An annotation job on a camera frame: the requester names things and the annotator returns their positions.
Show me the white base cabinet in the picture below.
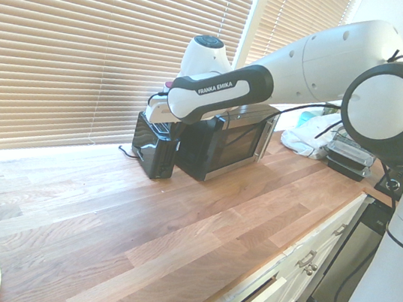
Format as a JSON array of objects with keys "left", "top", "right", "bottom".
[{"left": 179, "top": 168, "right": 369, "bottom": 302}]

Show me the narrow beige window blind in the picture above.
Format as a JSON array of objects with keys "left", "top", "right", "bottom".
[{"left": 236, "top": 0, "right": 362, "bottom": 86}]

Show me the black toaster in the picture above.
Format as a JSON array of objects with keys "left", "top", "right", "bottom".
[{"left": 127, "top": 110, "right": 185, "bottom": 184}]

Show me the wide beige window blind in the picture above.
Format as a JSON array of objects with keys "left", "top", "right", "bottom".
[{"left": 0, "top": 0, "right": 260, "bottom": 189}]

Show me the black toaster power cord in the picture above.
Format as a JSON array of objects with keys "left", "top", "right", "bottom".
[{"left": 116, "top": 143, "right": 140, "bottom": 159}]

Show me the black food container clear lid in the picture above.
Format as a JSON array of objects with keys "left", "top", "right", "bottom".
[{"left": 322, "top": 135, "right": 379, "bottom": 168}]

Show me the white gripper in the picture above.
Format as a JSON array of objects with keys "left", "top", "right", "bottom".
[{"left": 140, "top": 96, "right": 189, "bottom": 153}]

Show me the stainless steel dishwasher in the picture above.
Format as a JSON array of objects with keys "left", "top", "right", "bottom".
[{"left": 309, "top": 194, "right": 396, "bottom": 302}]

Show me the metal cabinet bar handle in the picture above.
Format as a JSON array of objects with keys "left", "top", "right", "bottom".
[
  {"left": 296, "top": 248, "right": 318, "bottom": 271},
  {"left": 333, "top": 221, "right": 349, "bottom": 239}
]

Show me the metal cabinet knob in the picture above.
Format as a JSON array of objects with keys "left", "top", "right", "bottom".
[{"left": 304, "top": 262, "right": 320, "bottom": 278}]

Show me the white plastic bag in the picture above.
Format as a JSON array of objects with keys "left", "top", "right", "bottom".
[{"left": 278, "top": 106, "right": 345, "bottom": 165}]

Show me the teal container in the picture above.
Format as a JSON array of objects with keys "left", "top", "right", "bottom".
[{"left": 296, "top": 110, "right": 320, "bottom": 129}]

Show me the black stainless microwave oven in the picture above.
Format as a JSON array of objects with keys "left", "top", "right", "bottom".
[{"left": 172, "top": 93, "right": 282, "bottom": 192}]

